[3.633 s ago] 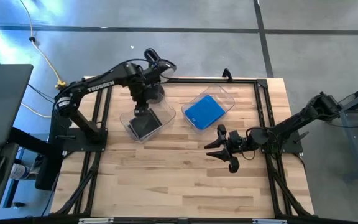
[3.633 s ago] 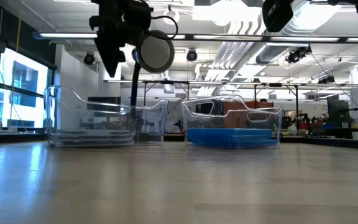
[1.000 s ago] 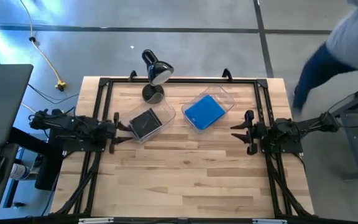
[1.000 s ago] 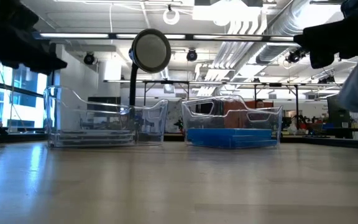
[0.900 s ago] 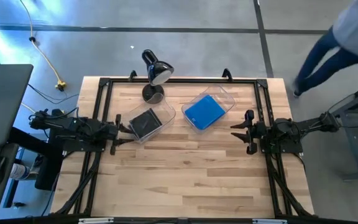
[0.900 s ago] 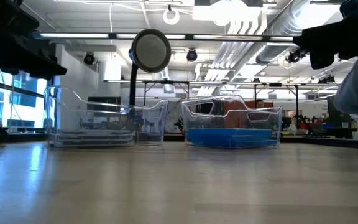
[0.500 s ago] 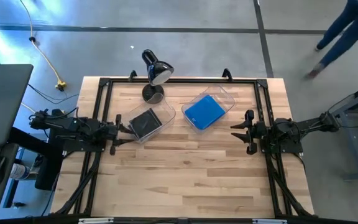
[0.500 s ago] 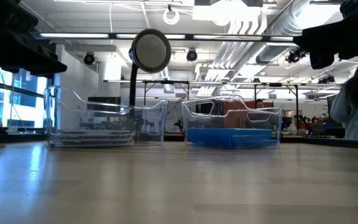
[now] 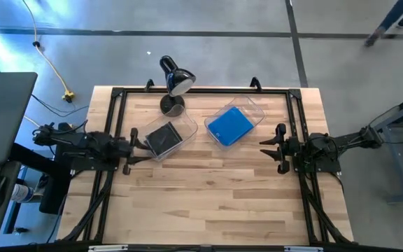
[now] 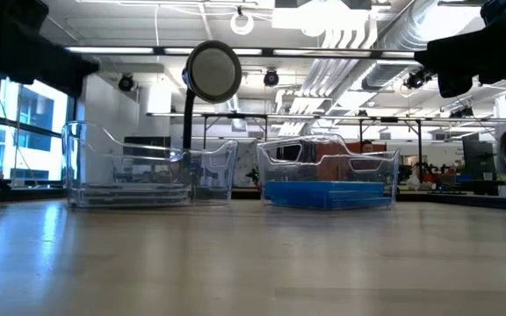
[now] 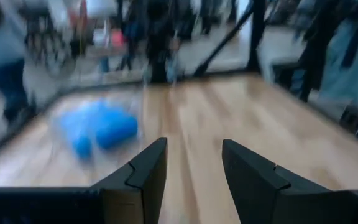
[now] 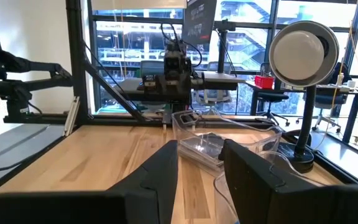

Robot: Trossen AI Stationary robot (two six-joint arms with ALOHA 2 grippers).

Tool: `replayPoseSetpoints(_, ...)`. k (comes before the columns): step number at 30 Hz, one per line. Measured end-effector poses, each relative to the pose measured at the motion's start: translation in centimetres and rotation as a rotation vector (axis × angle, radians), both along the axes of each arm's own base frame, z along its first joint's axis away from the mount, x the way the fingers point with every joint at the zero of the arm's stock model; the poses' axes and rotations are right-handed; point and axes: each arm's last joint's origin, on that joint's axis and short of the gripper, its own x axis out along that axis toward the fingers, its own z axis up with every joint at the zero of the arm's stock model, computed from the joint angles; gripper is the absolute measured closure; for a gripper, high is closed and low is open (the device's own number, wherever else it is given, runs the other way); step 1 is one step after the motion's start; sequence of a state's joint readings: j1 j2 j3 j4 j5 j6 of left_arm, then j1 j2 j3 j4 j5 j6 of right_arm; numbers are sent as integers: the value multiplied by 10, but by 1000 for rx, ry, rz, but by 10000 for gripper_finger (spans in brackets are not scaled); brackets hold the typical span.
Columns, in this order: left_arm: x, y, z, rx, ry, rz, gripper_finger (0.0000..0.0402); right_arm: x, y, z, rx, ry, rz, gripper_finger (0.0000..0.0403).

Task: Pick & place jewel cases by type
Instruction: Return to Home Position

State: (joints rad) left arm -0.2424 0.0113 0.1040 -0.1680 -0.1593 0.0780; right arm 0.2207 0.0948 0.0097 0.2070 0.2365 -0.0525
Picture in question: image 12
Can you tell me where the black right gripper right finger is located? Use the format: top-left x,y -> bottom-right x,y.
218,139 -> 358,224

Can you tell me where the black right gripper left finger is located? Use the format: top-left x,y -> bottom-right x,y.
0,139 -> 179,224

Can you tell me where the clear black-tray jewel case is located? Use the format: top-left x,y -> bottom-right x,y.
178,146 -> 225,167
180,133 -> 226,156

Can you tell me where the grey office chair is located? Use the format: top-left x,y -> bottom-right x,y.
194,61 -> 233,116

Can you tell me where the grey desk top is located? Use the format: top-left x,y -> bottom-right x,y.
113,70 -> 247,94

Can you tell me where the large window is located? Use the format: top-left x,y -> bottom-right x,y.
87,0 -> 358,116

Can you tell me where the black monitor pole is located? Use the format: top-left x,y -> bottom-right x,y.
213,19 -> 236,75

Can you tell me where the black hanging monitor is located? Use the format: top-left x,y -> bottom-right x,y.
181,0 -> 218,45

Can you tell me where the red box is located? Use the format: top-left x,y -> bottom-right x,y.
254,75 -> 275,90

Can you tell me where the white window blind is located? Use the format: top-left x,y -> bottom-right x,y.
90,0 -> 188,11

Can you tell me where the black office chair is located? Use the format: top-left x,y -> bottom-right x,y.
255,62 -> 291,127

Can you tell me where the dark office chair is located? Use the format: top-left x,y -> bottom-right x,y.
311,62 -> 352,133

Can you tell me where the black office desk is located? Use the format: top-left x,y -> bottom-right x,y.
247,81 -> 358,156

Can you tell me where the black gooseneck desk lamp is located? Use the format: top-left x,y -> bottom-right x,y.
268,20 -> 341,174

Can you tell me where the black aluminium table frame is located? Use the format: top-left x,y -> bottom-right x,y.
0,0 -> 358,198

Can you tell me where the silver metal bracket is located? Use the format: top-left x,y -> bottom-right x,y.
63,95 -> 81,137

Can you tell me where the yellow extension cord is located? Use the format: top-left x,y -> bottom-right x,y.
314,18 -> 358,153

